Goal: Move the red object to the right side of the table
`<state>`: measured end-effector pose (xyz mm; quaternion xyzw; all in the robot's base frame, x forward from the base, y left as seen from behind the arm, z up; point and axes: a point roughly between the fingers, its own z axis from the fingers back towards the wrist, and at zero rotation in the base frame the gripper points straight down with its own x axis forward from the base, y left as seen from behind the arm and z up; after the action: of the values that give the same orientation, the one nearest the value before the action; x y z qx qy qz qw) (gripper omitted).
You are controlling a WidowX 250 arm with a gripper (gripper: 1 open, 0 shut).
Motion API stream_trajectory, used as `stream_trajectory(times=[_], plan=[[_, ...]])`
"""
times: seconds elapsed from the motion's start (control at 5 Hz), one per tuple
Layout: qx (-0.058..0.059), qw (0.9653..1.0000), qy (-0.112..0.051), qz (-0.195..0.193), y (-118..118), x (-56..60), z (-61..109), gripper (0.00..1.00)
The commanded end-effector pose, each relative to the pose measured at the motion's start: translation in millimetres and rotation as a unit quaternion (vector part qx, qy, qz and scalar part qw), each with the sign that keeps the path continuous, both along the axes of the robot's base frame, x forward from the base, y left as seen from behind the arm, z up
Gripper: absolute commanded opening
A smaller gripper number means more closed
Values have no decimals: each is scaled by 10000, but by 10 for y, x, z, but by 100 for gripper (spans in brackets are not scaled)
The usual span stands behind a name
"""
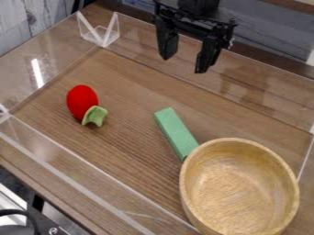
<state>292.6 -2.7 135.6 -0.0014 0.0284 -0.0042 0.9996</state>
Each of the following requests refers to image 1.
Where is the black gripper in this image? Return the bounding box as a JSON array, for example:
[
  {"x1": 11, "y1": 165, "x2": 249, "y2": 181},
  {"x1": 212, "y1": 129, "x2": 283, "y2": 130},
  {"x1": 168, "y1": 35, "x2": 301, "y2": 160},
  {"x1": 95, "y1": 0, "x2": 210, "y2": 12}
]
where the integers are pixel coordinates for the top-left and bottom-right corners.
[{"x1": 154, "y1": 0, "x2": 236, "y2": 73}]

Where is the red plush strawberry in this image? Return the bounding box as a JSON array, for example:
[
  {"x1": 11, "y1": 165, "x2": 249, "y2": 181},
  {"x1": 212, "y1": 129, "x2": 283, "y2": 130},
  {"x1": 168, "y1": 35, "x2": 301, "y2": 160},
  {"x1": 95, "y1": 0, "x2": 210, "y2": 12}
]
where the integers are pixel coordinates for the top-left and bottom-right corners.
[{"x1": 67, "y1": 84, "x2": 108, "y2": 127}]

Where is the green rectangular block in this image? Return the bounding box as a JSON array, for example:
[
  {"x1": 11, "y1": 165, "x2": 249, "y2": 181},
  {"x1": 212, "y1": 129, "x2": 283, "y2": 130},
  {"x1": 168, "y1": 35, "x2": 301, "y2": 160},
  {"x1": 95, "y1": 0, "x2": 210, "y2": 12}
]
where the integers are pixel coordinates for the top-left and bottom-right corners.
[{"x1": 155, "y1": 107, "x2": 199, "y2": 162}]

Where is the wooden bowl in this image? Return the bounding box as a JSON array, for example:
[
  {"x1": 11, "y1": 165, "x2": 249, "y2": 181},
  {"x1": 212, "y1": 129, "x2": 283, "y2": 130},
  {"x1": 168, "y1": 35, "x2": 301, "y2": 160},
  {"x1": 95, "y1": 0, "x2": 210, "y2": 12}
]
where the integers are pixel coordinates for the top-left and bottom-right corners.
[{"x1": 179, "y1": 138, "x2": 301, "y2": 235}]

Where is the clear acrylic enclosure wall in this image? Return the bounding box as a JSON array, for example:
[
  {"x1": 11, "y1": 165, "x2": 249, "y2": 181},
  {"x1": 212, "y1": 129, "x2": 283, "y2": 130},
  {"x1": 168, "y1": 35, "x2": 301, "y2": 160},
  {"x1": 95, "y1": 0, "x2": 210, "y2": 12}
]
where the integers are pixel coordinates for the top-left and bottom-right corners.
[{"x1": 0, "y1": 8, "x2": 314, "y2": 235}]

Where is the black table leg bracket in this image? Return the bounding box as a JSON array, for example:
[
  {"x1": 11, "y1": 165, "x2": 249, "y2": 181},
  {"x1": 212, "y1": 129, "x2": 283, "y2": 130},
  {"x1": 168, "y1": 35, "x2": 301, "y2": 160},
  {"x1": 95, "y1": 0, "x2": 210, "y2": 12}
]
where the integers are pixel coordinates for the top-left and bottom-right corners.
[{"x1": 27, "y1": 194, "x2": 69, "y2": 235}]

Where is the black cable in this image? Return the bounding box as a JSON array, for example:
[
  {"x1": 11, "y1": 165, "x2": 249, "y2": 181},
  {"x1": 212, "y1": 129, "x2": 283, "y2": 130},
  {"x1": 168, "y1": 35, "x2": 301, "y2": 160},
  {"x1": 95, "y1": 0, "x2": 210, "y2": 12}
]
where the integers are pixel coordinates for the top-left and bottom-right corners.
[{"x1": 0, "y1": 208, "x2": 40, "y2": 235}]

